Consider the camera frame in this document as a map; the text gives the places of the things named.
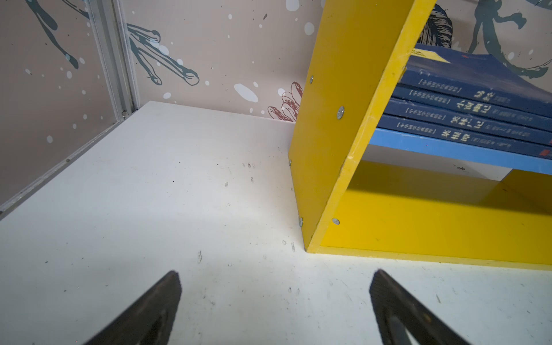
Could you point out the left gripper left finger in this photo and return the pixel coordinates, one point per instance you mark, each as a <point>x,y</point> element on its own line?
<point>149,320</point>

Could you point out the yellow pink blue shelf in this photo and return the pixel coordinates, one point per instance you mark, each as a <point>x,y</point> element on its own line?
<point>364,192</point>

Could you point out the navy blue book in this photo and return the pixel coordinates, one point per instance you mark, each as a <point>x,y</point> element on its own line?
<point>448,118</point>
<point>471,107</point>
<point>462,136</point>
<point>474,77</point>

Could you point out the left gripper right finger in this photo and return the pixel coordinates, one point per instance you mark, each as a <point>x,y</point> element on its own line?
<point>400,315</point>

